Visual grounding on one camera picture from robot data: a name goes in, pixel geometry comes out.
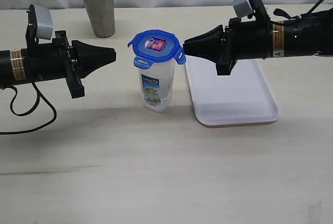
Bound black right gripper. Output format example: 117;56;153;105
183;18;273;76

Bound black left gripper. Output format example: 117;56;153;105
23;30;116;98

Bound blue plastic lid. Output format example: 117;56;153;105
127;29;186;69

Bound clear plastic tall container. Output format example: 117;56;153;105
138;59;175;112

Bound stainless steel cup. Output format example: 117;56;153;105
83;0;116;38

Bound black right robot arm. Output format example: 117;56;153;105
183;9;332;76

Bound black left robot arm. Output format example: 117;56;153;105
1;30;116;98

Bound white rectangular plastic tray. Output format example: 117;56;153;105
185;56;280;127

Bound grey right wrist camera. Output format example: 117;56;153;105
233;0;270;22

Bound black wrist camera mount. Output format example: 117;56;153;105
25;4;54;48

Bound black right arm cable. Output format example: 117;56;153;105
273;0;333;21

